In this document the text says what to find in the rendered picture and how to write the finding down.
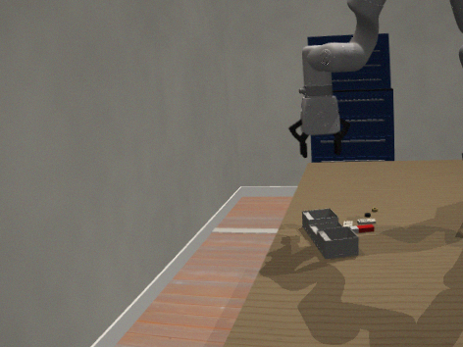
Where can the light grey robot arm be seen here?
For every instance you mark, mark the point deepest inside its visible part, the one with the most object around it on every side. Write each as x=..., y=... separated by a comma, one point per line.
x=318, y=60

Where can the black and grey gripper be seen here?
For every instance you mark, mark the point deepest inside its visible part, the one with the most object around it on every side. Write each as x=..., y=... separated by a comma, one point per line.
x=319, y=116

